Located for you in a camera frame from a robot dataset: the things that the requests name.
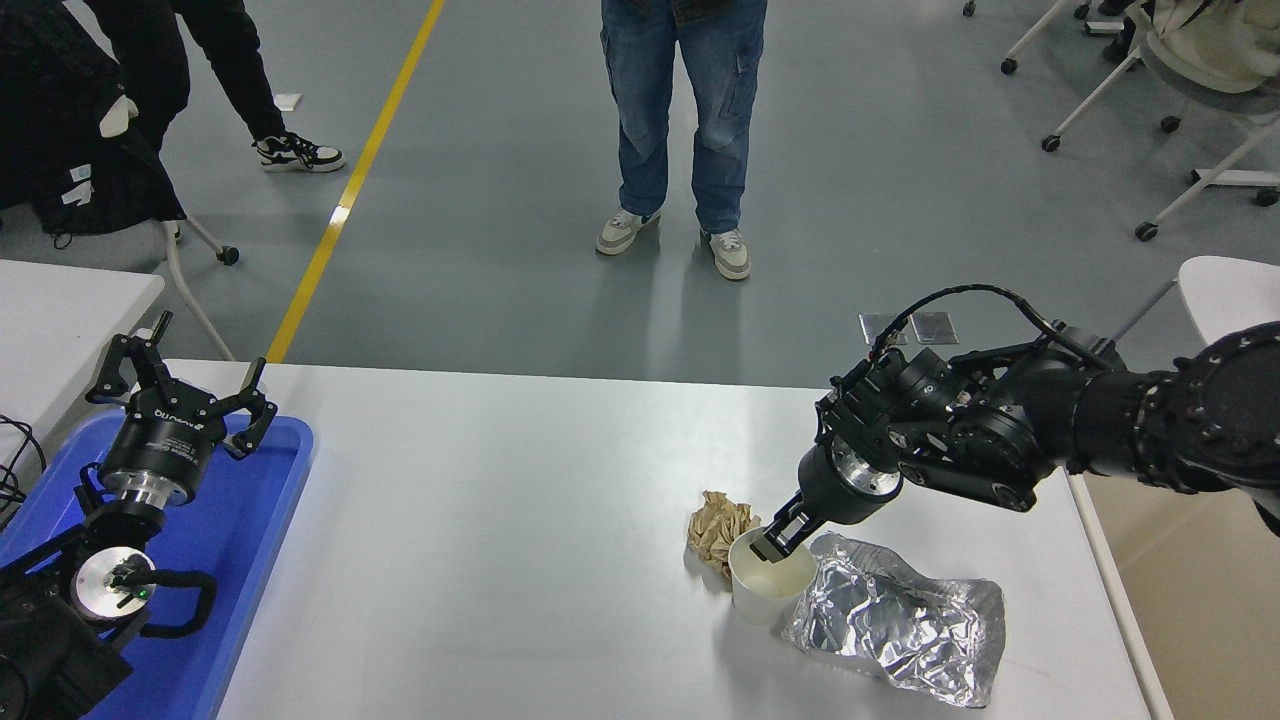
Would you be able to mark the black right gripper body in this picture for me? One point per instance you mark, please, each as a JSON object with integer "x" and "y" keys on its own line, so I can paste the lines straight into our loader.
{"x": 825, "y": 495}

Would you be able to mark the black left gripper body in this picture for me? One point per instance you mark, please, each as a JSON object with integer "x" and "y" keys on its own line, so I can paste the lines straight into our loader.
{"x": 160, "y": 445}

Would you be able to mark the tan paper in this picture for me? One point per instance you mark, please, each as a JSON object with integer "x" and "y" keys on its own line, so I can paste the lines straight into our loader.
{"x": 715, "y": 525}

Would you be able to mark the white paper cup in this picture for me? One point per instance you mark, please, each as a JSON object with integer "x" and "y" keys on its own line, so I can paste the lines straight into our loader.
{"x": 765, "y": 605}

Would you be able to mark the silver foil tray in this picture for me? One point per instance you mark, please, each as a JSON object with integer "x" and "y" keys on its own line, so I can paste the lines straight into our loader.
{"x": 900, "y": 620}

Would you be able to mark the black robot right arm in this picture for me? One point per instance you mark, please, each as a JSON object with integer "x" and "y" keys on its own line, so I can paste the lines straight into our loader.
{"x": 1150, "y": 430}

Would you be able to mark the white side table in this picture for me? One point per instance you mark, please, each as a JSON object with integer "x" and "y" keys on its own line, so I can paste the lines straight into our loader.
{"x": 60, "y": 320}

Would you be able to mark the blue plastic tray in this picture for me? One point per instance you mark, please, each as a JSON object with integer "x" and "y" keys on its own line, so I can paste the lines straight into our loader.
{"x": 230, "y": 520}

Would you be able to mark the metal floor plate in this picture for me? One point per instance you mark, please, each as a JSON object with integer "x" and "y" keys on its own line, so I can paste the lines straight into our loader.
{"x": 934, "y": 328}
{"x": 883, "y": 332}

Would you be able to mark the black jacket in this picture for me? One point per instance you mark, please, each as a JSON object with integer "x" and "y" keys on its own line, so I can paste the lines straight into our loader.
{"x": 50, "y": 150}

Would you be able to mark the yellow floor tape line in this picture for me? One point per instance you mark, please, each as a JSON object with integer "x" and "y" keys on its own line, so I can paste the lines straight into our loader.
{"x": 350, "y": 190}

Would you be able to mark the white paper scrap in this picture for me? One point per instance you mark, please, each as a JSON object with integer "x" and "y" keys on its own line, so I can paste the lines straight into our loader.
{"x": 288, "y": 100}

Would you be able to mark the person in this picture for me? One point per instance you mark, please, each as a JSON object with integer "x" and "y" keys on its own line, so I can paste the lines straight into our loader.
{"x": 230, "y": 60}
{"x": 640, "y": 100}

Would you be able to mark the large pale bin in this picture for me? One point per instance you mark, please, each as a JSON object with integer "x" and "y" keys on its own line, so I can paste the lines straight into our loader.
{"x": 1200, "y": 620}

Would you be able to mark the white wheeled chair base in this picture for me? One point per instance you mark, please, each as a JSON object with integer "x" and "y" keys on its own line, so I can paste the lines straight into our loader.
{"x": 1110, "y": 29}

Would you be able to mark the grey white-legged wheeled chair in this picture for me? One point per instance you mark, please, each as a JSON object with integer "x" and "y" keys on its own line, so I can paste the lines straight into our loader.
{"x": 1210, "y": 100}

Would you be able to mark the cream coat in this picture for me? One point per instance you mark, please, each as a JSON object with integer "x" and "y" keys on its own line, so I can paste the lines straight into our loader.
{"x": 1220, "y": 40}

